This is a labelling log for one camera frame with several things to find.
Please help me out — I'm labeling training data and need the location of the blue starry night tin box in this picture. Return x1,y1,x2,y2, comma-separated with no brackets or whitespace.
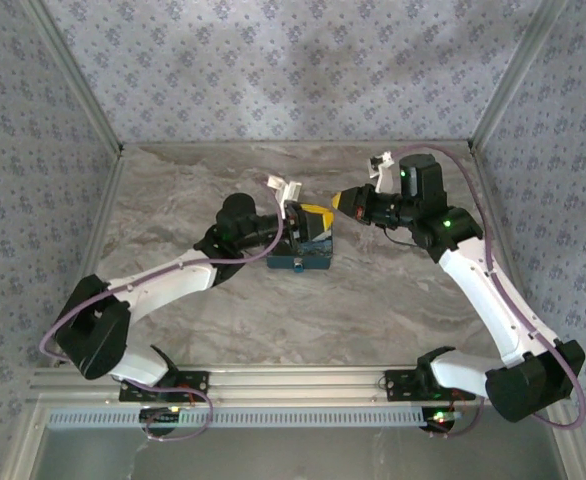
266,232,335,274

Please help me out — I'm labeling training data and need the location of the small circuit board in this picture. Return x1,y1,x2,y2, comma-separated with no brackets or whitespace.
140,407,182,426
425,408,462,431

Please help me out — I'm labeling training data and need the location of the shiny metal sheet panel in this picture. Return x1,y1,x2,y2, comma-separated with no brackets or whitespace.
37,427,567,480

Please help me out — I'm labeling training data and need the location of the aluminium table side rail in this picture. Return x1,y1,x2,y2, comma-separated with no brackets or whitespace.
50,149,127,369
467,142,557,346

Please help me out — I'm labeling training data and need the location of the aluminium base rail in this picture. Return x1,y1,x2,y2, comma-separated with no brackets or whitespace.
28,366,479,404

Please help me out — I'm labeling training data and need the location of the aluminium frame post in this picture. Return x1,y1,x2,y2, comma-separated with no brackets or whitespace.
470,0,570,151
20,0,125,154

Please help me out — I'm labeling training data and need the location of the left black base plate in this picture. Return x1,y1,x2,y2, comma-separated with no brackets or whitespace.
119,370,210,403

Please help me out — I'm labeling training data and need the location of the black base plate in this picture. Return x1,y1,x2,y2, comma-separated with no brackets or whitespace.
119,370,210,403
385,369,454,403

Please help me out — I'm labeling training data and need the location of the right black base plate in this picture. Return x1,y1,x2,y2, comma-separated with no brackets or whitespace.
385,369,454,403

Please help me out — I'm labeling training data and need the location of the grey slotted cable duct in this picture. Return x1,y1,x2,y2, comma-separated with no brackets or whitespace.
47,407,437,430

